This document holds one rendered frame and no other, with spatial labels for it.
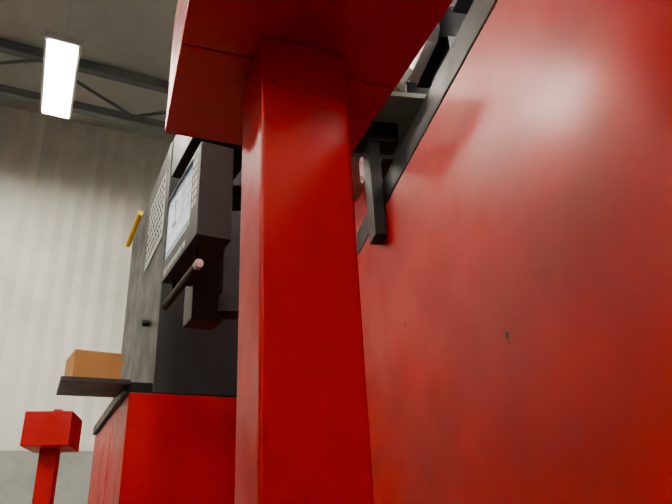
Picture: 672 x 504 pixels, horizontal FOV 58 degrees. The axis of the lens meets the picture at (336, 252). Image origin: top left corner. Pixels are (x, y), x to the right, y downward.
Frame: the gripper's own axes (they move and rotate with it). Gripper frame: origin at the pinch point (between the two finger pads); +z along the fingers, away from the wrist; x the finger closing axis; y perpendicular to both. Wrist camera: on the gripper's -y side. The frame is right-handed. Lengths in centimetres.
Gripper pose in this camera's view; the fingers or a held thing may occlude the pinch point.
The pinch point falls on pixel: (400, 101)
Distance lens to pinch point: 112.3
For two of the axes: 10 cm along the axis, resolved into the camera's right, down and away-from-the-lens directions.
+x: -2.0, 4.2, 8.9
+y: 7.2, -5.5, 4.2
